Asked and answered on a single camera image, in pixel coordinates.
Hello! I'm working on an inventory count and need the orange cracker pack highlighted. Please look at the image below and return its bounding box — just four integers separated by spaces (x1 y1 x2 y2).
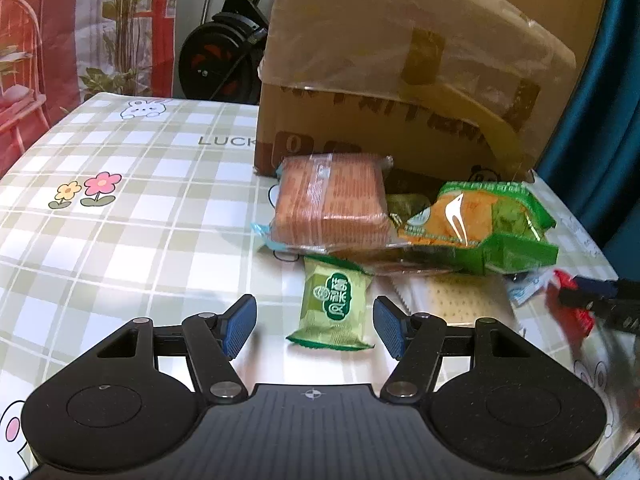
252 153 394 252

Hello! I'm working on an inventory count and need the red snack packet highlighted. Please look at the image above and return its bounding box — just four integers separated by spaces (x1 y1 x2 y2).
546 269 596 341

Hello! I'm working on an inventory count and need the teal curtain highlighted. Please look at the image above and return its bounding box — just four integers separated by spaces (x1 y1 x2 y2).
537 0 639 280

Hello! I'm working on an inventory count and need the cardboard box with plastic liner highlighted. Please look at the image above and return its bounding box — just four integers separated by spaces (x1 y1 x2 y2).
254 0 576 181

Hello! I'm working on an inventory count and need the green mooncake packet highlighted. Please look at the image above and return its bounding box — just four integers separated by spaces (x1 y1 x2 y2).
286 258 372 351

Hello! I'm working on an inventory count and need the checked bunny tablecloth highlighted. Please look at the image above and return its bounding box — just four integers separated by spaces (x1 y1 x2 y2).
0 91 624 480

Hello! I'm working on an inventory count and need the green orange snack bag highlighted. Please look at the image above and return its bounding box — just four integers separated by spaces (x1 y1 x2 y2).
397 182 559 274

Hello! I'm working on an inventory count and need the black exercise bike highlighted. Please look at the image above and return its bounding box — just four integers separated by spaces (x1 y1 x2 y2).
178 0 269 105

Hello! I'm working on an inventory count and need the beige wafer cracker pack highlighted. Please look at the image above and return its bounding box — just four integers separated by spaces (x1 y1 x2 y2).
392 273 521 332

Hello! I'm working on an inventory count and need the red printed backdrop cloth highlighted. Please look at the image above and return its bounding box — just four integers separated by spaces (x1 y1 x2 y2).
1 0 178 171

